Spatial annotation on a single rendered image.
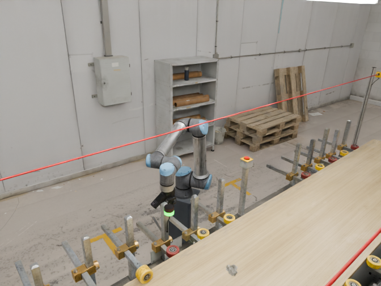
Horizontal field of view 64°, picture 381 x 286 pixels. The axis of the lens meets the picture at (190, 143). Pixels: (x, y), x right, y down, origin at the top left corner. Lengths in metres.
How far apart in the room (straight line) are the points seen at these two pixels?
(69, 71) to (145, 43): 1.14
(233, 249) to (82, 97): 3.01
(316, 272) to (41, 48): 3.55
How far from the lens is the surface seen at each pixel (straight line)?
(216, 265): 1.88
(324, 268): 2.03
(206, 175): 2.75
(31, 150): 4.34
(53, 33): 4.10
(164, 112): 4.60
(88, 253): 1.77
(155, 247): 2.03
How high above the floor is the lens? 2.24
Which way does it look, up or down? 24 degrees down
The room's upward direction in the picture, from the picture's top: 1 degrees clockwise
